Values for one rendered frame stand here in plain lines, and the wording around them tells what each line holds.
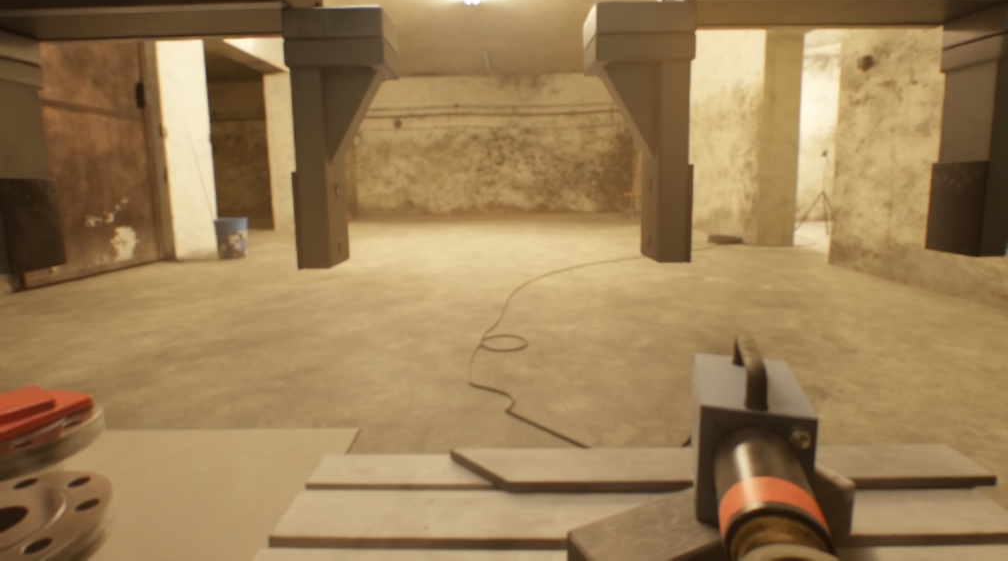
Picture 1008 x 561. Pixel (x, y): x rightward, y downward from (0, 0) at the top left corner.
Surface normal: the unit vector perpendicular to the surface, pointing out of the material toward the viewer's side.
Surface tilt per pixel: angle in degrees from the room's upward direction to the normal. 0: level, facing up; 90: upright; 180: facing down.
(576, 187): 90
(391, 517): 0
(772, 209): 90
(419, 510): 0
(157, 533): 0
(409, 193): 90
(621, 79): 90
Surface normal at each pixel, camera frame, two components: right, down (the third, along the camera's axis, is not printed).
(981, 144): -1.00, 0.02
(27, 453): 0.78, 0.07
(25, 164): 1.00, -0.02
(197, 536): -0.02, -0.99
